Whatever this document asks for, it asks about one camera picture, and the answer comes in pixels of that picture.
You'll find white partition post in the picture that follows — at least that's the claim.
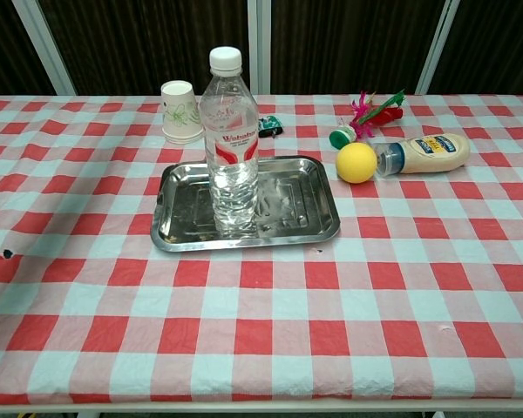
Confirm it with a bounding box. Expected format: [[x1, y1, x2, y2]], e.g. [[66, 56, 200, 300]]
[[10, 0, 78, 98], [416, 0, 461, 95], [247, 0, 272, 95]]

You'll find yellow ball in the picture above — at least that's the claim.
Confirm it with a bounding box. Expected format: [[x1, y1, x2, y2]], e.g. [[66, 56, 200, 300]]
[[336, 142, 378, 185]]

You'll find dark brown curtain panel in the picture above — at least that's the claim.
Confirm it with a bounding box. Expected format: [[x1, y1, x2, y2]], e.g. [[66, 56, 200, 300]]
[[269, 0, 445, 95], [38, 0, 252, 98], [0, 0, 58, 99], [431, 0, 523, 97]]

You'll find transparent plastic water bottle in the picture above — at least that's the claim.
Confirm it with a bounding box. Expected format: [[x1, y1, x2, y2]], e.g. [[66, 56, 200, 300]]
[[198, 46, 261, 239]]

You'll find mayonnaise squeeze bottle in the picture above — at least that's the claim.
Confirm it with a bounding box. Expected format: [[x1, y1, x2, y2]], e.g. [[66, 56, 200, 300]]
[[371, 132, 472, 179]]

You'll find red white checkered tablecloth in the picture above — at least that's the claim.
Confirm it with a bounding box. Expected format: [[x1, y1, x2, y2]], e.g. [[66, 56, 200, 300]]
[[0, 93, 523, 406]]

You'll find colourful feather shuttlecock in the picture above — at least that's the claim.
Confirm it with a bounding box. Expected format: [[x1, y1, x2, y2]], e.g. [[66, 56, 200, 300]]
[[329, 89, 406, 152]]

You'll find silver metal tray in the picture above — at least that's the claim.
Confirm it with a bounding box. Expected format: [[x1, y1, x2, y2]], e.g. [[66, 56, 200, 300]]
[[150, 155, 342, 253]]

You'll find small green chip package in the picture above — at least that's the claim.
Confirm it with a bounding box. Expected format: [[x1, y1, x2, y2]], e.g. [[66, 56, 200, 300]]
[[257, 115, 285, 139]]

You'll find white paper cup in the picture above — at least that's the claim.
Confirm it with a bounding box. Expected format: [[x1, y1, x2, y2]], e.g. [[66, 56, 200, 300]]
[[160, 80, 204, 145]]

